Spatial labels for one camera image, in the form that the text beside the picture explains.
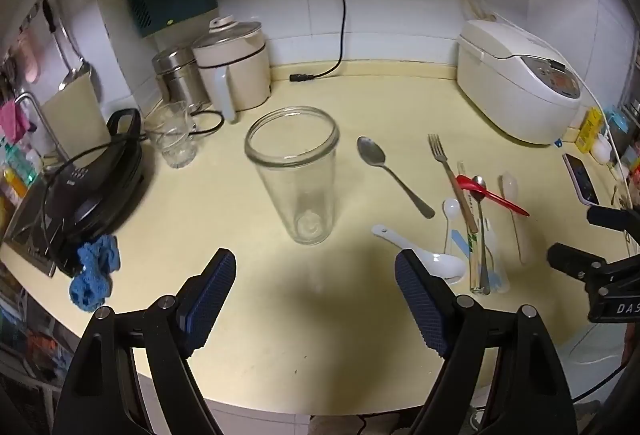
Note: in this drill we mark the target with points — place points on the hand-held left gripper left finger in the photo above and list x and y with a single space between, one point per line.
215 295

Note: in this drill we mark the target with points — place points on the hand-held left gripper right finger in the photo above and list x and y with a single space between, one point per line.
420 305

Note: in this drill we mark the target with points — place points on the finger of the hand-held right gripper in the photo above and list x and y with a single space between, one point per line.
570 260
607 216

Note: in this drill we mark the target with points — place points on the red plastic spoon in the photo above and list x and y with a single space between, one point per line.
495 197

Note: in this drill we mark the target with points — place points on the tall clear glass jar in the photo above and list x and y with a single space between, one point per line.
295 195

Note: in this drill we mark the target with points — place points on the large metal spoon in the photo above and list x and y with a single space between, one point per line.
371 151

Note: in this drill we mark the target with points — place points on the white ceramic soup spoon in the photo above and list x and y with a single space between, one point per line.
440 265

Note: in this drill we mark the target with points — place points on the smartphone in purple case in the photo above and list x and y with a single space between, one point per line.
582 177

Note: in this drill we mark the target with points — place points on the wrapped disposable chopsticks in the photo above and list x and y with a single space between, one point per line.
471 245

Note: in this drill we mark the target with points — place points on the yellow box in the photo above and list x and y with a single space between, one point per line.
589 130

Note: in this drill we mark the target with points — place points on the small metal spoon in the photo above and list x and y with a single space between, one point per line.
482 235

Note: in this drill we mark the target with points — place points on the translucent plastic spoon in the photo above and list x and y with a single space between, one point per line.
510 187

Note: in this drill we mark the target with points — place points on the small white plastic spoon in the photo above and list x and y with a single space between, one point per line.
451 209

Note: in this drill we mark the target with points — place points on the blue knitted cloth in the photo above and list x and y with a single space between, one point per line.
92 275

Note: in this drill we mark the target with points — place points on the clear glass mug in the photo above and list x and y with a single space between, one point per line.
172 140

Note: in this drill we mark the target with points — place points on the white rice cooker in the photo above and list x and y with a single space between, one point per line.
505 85

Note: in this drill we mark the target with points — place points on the metal sink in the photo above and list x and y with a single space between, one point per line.
25 225

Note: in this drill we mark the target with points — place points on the beige electric cooking pot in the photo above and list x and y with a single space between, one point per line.
240 75

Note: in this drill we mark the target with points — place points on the stainless steel canister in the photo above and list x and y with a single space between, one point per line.
180 75

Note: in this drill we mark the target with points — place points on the white cutting board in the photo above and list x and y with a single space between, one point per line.
75 115

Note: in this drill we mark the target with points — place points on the orange bottle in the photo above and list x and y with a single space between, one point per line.
14 182

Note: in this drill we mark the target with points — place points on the metal faucet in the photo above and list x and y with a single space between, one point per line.
35 110

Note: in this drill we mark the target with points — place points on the pink cloth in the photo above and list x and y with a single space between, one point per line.
12 120

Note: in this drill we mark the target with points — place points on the hanging metal ladle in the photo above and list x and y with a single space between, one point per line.
72 65

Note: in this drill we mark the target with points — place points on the pink hanging utensil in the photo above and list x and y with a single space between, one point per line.
29 55

